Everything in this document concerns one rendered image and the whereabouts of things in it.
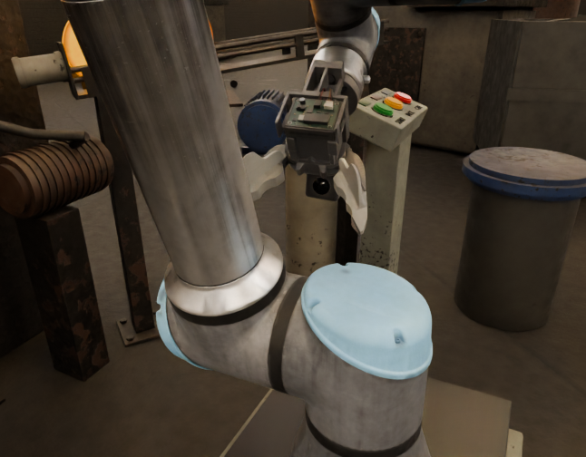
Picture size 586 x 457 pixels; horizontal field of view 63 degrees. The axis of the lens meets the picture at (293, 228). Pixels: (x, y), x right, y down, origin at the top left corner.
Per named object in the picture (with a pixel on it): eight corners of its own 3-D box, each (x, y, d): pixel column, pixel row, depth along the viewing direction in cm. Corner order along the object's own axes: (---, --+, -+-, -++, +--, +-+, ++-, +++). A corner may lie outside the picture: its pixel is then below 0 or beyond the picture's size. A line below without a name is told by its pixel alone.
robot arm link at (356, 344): (409, 471, 40) (424, 342, 35) (269, 422, 46) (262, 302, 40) (434, 381, 50) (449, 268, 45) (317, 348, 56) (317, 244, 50)
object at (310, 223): (278, 341, 123) (275, 142, 101) (297, 316, 133) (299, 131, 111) (321, 354, 118) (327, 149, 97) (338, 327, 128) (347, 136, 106)
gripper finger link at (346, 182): (357, 207, 46) (322, 145, 51) (359, 240, 51) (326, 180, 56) (387, 196, 47) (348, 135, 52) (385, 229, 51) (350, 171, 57)
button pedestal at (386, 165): (326, 362, 116) (335, 102, 90) (357, 310, 135) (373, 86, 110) (390, 382, 109) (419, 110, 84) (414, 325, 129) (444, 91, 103)
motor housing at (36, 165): (38, 375, 111) (-25, 152, 89) (109, 325, 129) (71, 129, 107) (78, 393, 106) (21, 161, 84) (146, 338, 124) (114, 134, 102)
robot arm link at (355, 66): (314, 91, 67) (372, 95, 65) (306, 112, 65) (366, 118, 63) (308, 43, 61) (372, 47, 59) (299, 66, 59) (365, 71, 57)
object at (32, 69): (21, 87, 97) (10, 56, 94) (67, 79, 101) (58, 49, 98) (22, 91, 92) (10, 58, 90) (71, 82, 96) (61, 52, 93)
